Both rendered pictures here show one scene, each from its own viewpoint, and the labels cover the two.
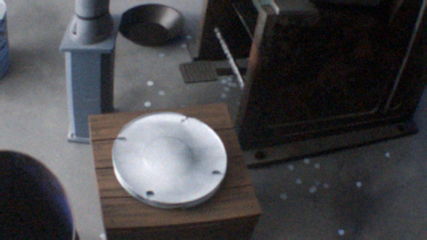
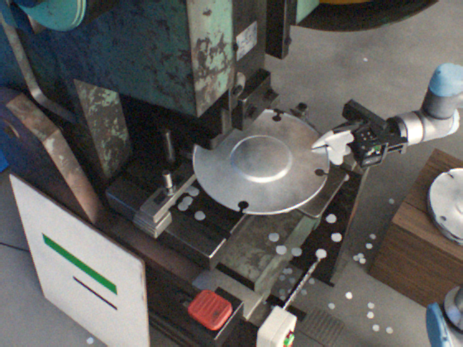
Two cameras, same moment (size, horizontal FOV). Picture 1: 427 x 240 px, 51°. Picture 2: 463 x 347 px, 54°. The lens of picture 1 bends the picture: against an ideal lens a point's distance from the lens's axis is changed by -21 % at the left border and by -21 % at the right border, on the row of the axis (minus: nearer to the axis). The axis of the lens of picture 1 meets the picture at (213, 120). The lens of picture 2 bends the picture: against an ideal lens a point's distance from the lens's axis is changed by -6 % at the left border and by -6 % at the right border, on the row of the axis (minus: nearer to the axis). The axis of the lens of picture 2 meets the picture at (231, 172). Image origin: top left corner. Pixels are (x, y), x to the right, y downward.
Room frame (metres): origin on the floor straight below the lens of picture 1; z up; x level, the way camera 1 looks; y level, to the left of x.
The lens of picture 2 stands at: (1.91, 0.41, 1.56)
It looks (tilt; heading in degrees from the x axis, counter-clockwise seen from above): 51 degrees down; 240
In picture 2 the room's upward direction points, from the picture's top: 2 degrees counter-clockwise
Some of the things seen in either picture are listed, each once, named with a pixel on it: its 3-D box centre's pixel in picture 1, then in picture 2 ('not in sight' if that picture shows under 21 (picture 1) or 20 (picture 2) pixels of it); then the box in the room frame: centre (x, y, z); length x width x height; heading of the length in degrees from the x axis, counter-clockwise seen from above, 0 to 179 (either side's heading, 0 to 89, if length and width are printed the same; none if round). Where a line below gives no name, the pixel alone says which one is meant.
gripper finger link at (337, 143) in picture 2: not in sight; (335, 144); (1.37, -0.08, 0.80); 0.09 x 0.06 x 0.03; 166
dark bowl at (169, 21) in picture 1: (148, 27); not in sight; (1.78, 0.34, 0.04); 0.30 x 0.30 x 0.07
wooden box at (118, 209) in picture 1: (164, 200); (452, 239); (0.85, 0.09, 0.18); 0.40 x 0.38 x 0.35; 111
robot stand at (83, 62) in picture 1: (90, 81); not in sight; (1.21, 0.43, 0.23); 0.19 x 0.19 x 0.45; 8
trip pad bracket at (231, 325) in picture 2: not in sight; (218, 328); (1.76, 0.08, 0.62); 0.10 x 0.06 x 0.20; 24
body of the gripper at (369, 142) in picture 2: not in sight; (376, 140); (1.26, -0.05, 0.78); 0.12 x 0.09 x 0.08; 166
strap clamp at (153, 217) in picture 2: not in sight; (166, 191); (1.72, -0.19, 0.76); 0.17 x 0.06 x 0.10; 24
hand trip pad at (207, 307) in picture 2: not in sight; (210, 315); (1.77, 0.09, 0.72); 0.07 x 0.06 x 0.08; 114
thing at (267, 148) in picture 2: not in sight; (261, 157); (1.52, -0.14, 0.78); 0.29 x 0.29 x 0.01
